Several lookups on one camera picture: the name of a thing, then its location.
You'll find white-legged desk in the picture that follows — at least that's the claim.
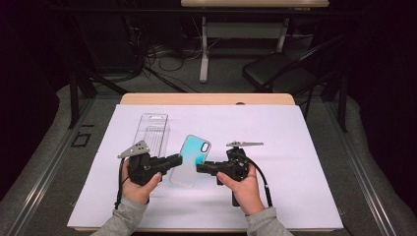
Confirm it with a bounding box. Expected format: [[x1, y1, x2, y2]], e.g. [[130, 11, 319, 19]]
[[180, 0, 330, 84]]

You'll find person's right hand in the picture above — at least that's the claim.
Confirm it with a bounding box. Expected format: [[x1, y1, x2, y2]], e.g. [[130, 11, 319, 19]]
[[216, 163, 266, 216]]

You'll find translucent phone case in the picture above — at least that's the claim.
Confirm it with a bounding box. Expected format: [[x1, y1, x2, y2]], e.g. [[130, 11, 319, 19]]
[[169, 134, 212, 189]]

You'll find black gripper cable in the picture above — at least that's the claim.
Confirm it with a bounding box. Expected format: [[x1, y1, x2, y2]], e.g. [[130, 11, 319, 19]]
[[245, 156, 273, 208], [113, 157, 131, 210]]

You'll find black metal stand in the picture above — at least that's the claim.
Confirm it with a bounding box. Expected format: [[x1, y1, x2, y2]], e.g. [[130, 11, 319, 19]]
[[321, 65, 349, 134], [67, 65, 131, 130]]

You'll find tangle of floor cables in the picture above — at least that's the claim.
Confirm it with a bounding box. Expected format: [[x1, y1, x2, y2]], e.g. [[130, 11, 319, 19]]
[[124, 16, 224, 80]]

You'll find white table cover board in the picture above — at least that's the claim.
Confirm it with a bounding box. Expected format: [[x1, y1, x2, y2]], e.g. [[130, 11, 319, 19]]
[[67, 103, 344, 230]]

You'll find black folding chair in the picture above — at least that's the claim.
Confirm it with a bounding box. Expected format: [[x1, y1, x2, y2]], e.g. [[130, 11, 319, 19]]
[[241, 32, 348, 121]]

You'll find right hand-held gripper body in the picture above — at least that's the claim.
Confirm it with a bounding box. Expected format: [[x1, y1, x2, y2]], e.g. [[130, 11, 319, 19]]
[[217, 141, 265, 182]]

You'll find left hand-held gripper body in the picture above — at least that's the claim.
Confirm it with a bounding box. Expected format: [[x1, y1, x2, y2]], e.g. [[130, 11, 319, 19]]
[[117, 140, 171, 187]]

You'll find person's left hand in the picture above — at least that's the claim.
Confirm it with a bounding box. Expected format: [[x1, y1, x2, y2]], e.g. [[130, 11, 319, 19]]
[[121, 172, 163, 205]]

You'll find aluminium floor rail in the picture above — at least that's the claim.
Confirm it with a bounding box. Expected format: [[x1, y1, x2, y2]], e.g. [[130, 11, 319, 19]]
[[6, 97, 96, 236], [326, 101, 397, 236]]

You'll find black metal crossbar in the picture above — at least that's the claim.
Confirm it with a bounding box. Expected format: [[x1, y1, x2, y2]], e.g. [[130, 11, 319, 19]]
[[48, 7, 365, 17]]

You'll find clear plastic storage bin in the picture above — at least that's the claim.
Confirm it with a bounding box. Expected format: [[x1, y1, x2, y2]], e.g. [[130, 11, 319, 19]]
[[131, 112, 171, 159]]

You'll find light wooden table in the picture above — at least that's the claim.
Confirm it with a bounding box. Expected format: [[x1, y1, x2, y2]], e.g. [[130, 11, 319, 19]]
[[73, 92, 328, 234]]

